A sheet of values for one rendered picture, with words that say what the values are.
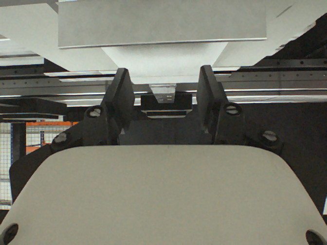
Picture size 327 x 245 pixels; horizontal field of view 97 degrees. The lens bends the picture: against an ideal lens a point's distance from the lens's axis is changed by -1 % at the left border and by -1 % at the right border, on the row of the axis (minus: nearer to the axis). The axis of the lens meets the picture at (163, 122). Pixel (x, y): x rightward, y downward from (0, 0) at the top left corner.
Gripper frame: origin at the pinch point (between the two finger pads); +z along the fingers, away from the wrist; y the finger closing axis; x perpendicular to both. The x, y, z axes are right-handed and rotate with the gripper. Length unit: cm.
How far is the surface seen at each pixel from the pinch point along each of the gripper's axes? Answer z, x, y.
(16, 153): 35, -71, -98
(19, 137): 43, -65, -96
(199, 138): 29, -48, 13
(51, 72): 5.0, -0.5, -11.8
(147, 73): 5.0, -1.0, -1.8
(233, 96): 22.1, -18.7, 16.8
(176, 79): 6.6, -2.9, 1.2
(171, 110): 15.8, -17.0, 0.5
